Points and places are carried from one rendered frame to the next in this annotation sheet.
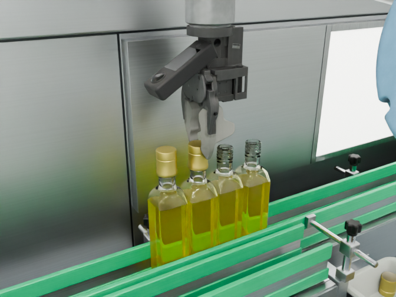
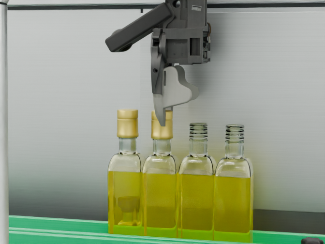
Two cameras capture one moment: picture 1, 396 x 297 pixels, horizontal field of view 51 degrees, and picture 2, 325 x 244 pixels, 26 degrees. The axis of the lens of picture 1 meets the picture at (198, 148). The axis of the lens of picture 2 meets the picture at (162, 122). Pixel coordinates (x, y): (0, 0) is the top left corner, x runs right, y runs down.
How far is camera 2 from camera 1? 0.79 m
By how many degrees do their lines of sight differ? 45
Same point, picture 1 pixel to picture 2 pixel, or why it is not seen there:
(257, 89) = (303, 85)
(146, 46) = not seen: hidden behind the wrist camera
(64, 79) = (89, 46)
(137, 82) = (148, 55)
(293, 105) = not seen: outside the picture
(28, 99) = (57, 61)
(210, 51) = (161, 9)
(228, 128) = (182, 93)
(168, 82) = (116, 34)
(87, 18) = not seen: outside the picture
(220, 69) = (172, 28)
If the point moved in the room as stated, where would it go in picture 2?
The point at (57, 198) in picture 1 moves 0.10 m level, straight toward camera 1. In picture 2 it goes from (70, 164) to (41, 173)
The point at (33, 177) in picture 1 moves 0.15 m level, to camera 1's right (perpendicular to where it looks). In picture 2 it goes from (52, 135) to (106, 144)
